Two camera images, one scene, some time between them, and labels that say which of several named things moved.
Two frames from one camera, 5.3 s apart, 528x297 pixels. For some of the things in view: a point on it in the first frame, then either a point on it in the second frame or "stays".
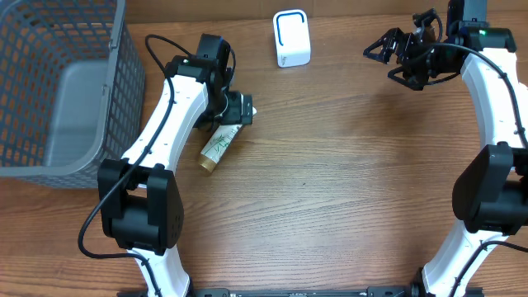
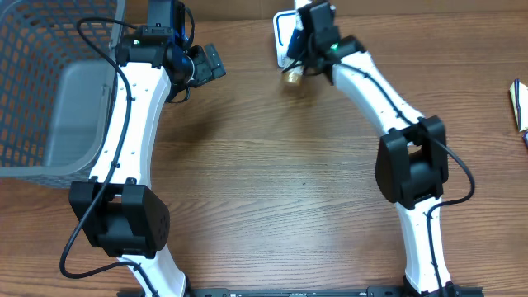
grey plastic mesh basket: (73, 87) stays
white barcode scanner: (292, 38) stays
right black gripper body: (418, 59) → (308, 52)
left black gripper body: (233, 111) → (199, 69)
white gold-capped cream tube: (220, 143) → (294, 73)
